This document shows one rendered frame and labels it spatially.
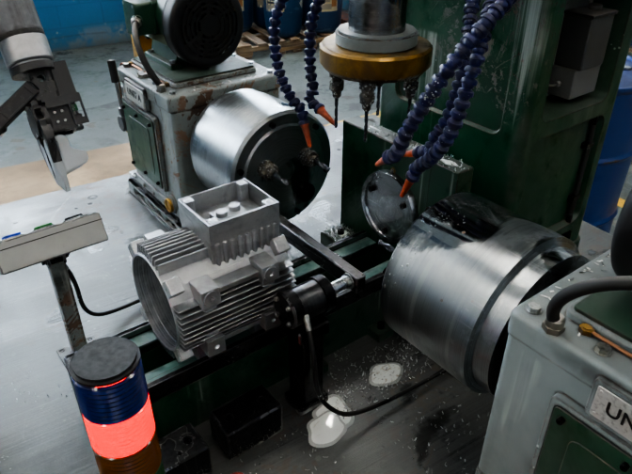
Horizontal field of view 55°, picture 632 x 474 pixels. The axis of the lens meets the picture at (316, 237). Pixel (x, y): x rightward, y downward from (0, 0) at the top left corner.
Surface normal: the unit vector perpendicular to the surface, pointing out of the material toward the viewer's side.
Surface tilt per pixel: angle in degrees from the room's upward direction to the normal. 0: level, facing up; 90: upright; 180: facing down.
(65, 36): 90
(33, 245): 60
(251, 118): 24
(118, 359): 0
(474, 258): 36
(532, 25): 90
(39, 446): 0
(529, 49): 90
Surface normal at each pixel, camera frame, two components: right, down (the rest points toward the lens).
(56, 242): 0.52, -0.05
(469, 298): -0.65, -0.23
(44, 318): 0.00, -0.84
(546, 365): -0.80, 0.32
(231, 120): -0.47, -0.50
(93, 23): 0.54, 0.45
